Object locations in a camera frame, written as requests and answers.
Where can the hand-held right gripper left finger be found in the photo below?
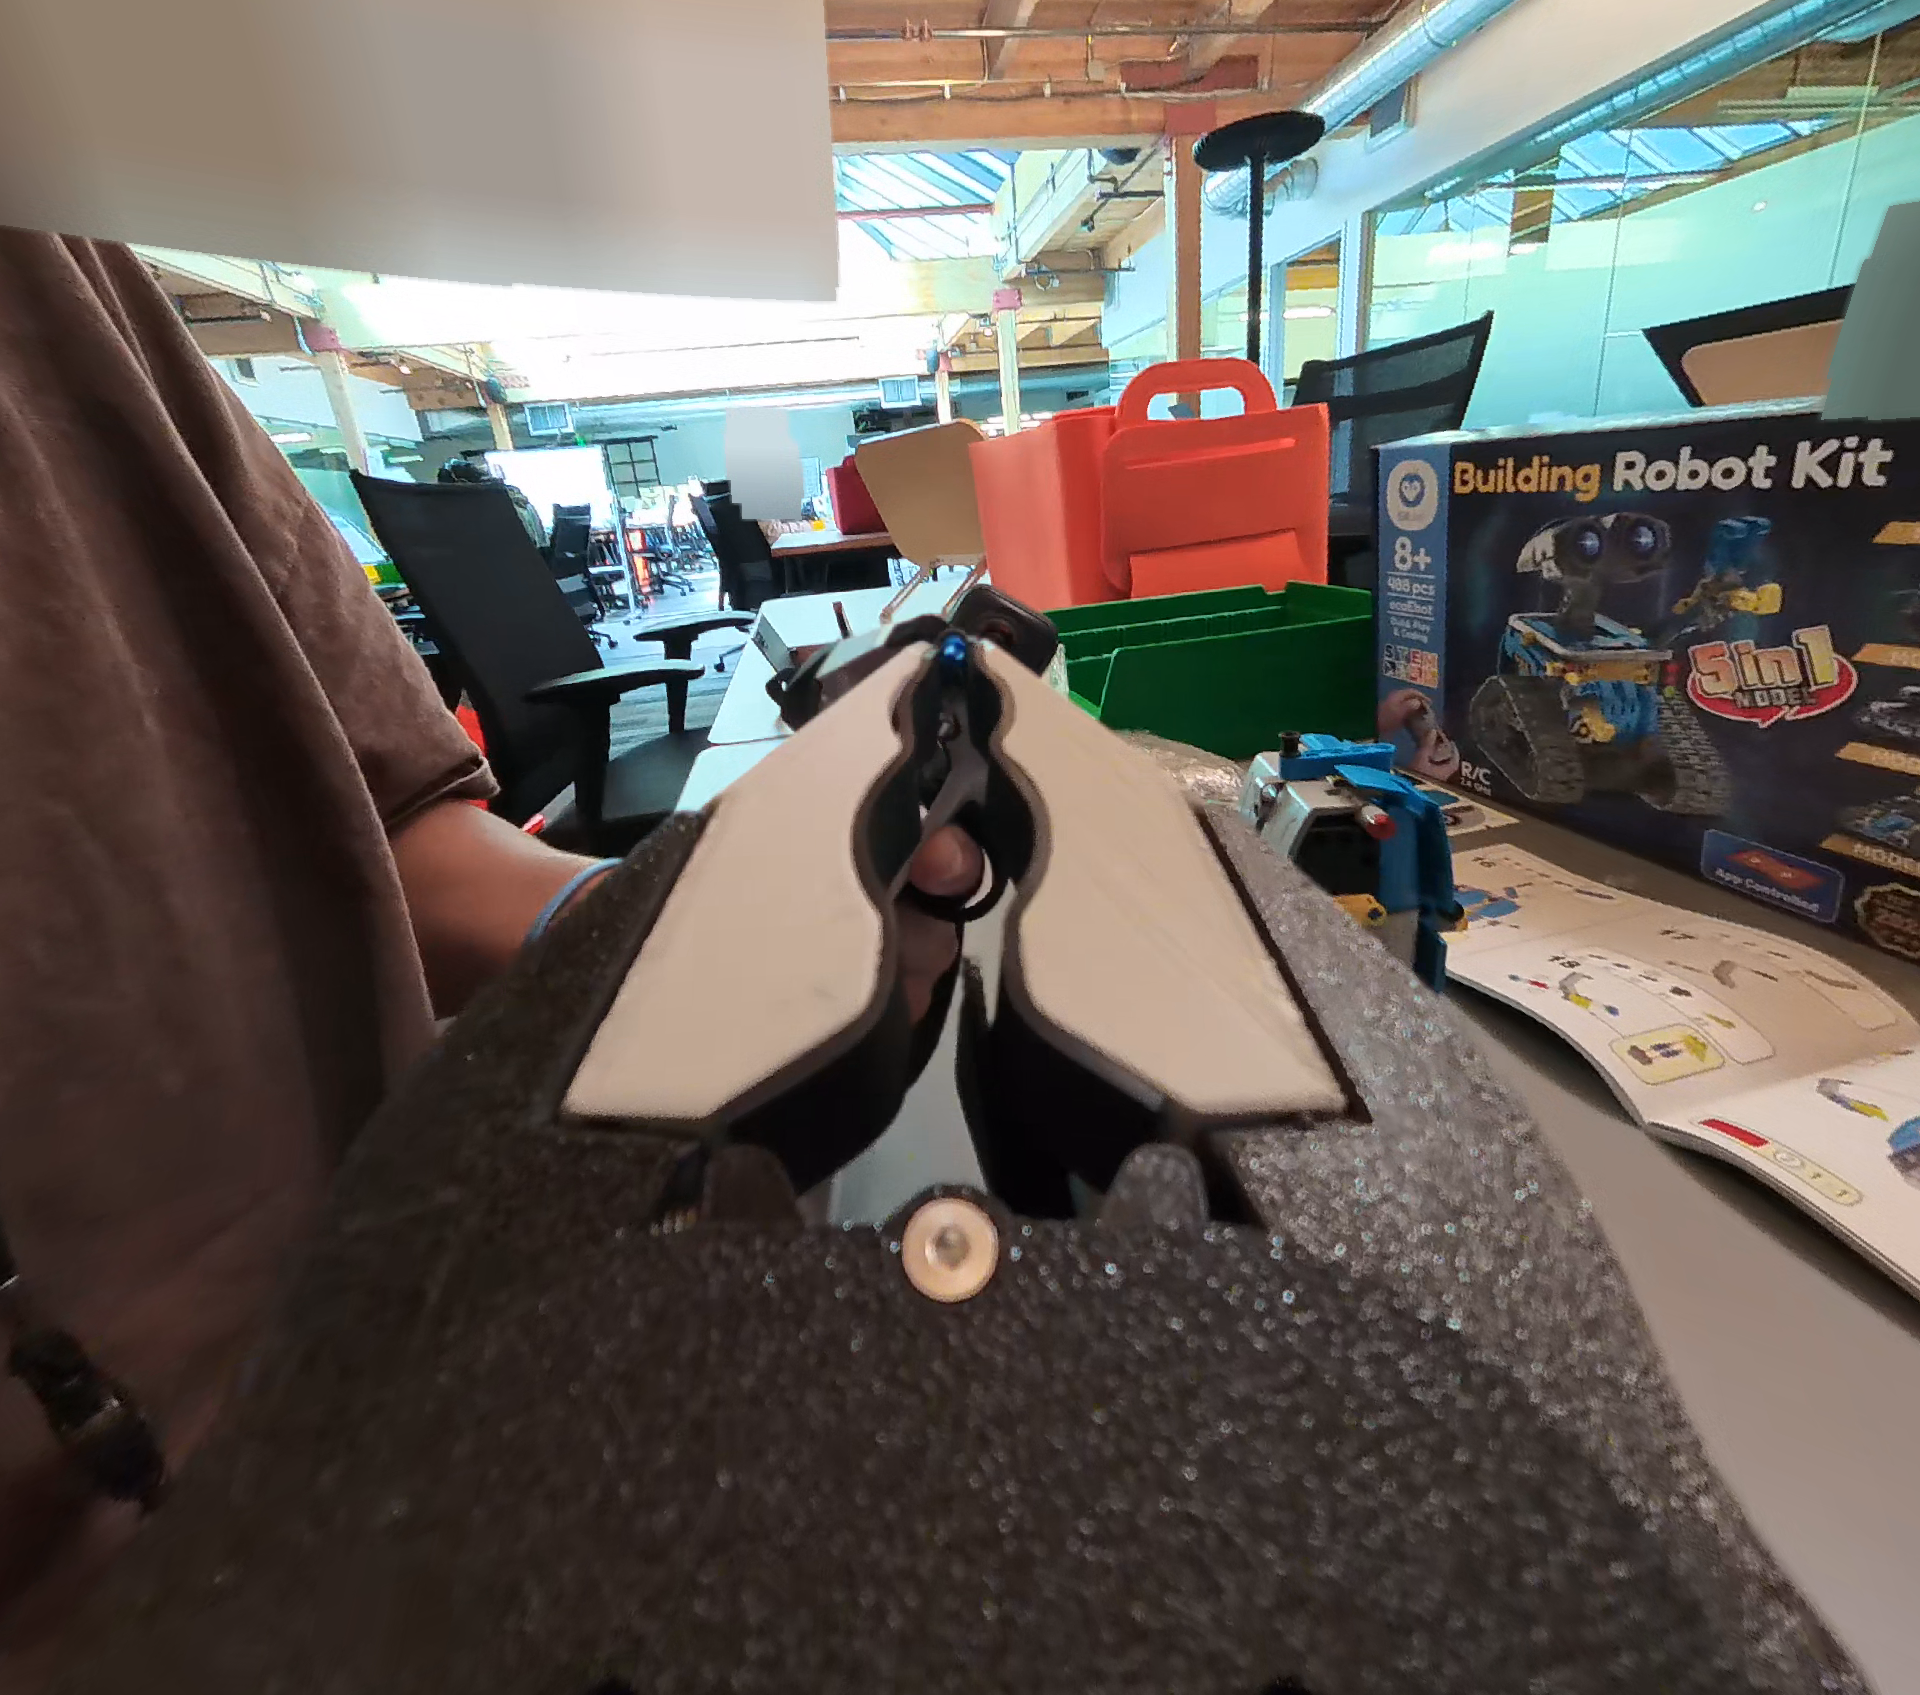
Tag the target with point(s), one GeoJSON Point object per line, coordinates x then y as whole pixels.
{"type": "Point", "coordinates": [751, 959]}

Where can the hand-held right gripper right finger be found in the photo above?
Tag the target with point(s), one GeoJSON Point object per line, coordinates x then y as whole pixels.
{"type": "Point", "coordinates": [1171, 959]}

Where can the blue grey brick robot model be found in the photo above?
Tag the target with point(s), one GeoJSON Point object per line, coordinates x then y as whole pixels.
{"type": "Point", "coordinates": [1350, 825]}

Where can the person's left hand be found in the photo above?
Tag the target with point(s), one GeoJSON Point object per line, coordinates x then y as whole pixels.
{"type": "Point", "coordinates": [945, 861]}

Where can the tan board easel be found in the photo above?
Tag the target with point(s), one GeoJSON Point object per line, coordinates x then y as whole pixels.
{"type": "Point", "coordinates": [923, 493]}

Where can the blue wristband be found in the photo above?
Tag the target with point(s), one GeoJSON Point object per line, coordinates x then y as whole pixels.
{"type": "Point", "coordinates": [578, 891]}

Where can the orange carrier case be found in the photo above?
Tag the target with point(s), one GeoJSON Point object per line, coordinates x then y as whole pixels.
{"type": "Point", "coordinates": [1171, 493]}

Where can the green flat box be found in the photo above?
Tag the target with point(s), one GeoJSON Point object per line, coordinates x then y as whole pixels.
{"type": "Point", "coordinates": [1244, 675]}

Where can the white side table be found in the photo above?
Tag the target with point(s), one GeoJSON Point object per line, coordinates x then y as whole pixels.
{"type": "Point", "coordinates": [742, 719]}

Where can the orange traffic cone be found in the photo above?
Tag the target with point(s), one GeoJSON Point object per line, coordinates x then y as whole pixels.
{"type": "Point", "coordinates": [473, 749]}

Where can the black armrest office chair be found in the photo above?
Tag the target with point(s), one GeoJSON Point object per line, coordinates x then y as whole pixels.
{"type": "Point", "coordinates": [481, 615]}

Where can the black mesh chair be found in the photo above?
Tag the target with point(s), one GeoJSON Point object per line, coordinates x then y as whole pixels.
{"type": "Point", "coordinates": [1394, 389]}

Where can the black pole stand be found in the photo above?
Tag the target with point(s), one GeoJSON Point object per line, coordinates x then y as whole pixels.
{"type": "Point", "coordinates": [1257, 223]}

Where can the open instruction booklet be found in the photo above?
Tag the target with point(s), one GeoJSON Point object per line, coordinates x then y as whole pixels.
{"type": "Point", "coordinates": [1724, 1019]}

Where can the dark blue robot kit box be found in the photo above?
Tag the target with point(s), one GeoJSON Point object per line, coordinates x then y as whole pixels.
{"type": "Point", "coordinates": [1650, 645]}

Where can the brown shirt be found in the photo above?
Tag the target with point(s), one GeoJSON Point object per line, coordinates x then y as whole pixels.
{"type": "Point", "coordinates": [180, 749]}

